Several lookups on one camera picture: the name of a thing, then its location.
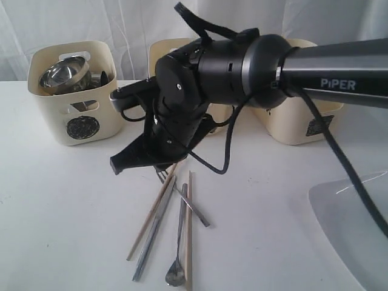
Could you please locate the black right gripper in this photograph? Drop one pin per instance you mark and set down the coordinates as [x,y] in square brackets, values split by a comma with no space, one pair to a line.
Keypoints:
[168,138]

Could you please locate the wooden chopstick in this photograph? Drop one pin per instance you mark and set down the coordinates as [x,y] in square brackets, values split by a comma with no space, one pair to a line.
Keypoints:
[151,212]
[188,252]

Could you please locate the steel mug with solid handle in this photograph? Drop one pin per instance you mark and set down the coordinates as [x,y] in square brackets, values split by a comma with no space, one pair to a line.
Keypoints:
[99,80]

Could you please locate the stainless steel bowl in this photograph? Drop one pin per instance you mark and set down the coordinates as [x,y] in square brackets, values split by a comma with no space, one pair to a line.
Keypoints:
[68,75]

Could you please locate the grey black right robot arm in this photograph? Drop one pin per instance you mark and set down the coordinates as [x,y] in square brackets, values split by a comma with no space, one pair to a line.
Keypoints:
[261,72]

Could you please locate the stainless steel fork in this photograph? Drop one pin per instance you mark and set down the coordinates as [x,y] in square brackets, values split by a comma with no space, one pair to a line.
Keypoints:
[162,175]

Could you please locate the stainless steel table knife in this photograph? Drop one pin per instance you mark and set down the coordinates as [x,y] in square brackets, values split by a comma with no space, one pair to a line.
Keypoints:
[160,210]

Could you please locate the cream bin with circle mark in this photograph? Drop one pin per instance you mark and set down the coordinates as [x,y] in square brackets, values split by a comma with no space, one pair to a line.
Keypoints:
[76,128]

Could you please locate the cream bin with triangle mark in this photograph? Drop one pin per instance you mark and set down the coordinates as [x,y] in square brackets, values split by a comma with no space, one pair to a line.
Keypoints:
[157,51]

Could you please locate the white curtain backdrop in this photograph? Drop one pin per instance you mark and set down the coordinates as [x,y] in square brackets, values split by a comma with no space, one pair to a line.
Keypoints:
[129,28]

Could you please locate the stainless steel spoon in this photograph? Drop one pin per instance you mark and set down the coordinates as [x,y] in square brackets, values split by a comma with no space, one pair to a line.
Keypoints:
[175,275]

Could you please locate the cream bin with square mark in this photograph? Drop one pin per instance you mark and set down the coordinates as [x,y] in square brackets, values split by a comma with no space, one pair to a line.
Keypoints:
[292,123]

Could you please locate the white square plate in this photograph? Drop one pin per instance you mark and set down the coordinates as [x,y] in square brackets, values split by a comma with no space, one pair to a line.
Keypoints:
[352,232]

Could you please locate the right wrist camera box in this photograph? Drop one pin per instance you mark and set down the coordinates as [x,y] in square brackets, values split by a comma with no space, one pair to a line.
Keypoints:
[139,93]

